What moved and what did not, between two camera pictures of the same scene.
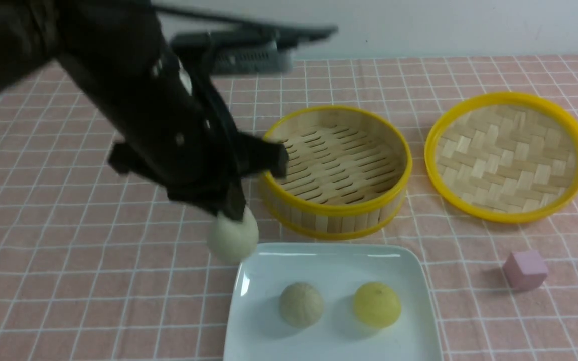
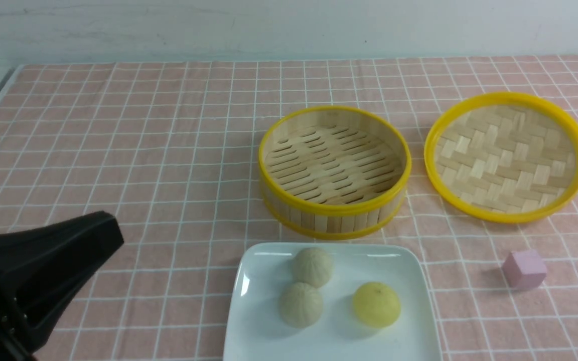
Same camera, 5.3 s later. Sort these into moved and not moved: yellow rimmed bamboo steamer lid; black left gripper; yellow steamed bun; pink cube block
Moved: black left gripper
Not moved: yellow rimmed bamboo steamer lid; yellow steamed bun; pink cube block
